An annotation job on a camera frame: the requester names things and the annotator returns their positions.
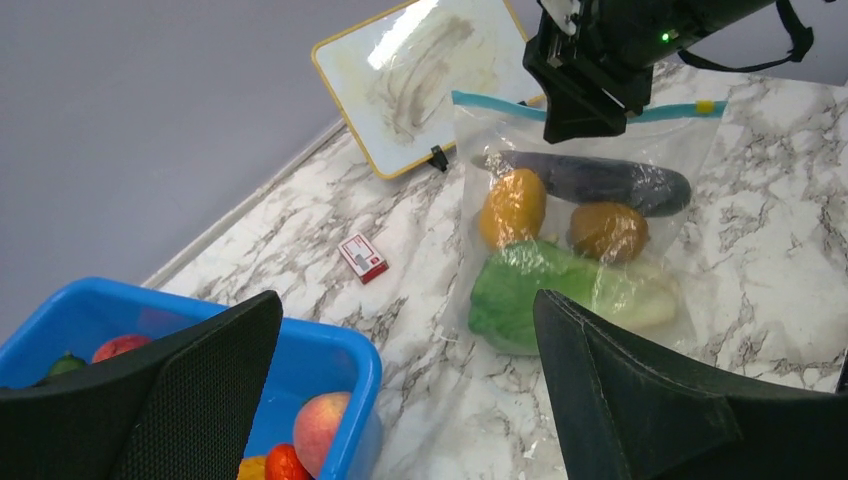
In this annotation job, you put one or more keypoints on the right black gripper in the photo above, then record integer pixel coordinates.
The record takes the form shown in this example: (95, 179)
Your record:
(594, 61)

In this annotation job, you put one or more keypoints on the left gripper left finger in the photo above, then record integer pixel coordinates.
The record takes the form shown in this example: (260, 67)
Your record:
(180, 407)

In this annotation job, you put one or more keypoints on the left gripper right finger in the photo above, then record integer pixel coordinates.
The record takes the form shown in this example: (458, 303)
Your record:
(626, 407)

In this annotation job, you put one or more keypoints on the dark purple toy eggplant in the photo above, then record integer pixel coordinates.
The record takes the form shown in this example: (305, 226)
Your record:
(651, 190)

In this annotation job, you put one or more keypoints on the clear zip top bag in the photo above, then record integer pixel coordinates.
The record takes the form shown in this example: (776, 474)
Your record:
(674, 136)

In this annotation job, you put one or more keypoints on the orange toy lemon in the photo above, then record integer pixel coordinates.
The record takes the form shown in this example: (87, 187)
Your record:
(514, 209)

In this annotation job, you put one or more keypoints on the brown toy kiwi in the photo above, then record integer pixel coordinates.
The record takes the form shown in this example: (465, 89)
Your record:
(608, 232)

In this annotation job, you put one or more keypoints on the green toy lettuce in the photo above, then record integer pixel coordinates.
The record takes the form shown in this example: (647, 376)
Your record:
(570, 298)

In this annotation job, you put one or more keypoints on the yellow toy bell pepper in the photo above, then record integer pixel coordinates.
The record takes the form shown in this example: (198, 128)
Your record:
(252, 468)

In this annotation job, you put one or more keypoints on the orange wrinkled toy fruit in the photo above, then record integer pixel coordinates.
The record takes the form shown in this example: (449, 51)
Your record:
(119, 345)

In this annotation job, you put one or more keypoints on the orange toy carrot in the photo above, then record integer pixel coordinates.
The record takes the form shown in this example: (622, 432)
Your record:
(282, 463)

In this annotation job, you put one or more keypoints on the green toy avocado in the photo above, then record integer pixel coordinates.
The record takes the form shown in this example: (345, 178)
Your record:
(68, 362)

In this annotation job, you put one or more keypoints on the toy peach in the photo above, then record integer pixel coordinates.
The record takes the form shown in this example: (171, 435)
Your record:
(315, 427)

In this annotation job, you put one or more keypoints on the blue plastic bin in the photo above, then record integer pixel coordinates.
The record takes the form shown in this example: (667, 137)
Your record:
(309, 359)

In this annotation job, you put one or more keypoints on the small red white box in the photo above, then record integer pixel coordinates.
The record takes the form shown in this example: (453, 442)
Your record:
(363, 258)

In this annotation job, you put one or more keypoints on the small whiteboard with wooden frame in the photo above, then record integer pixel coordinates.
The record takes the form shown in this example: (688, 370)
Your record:
(392, 75)

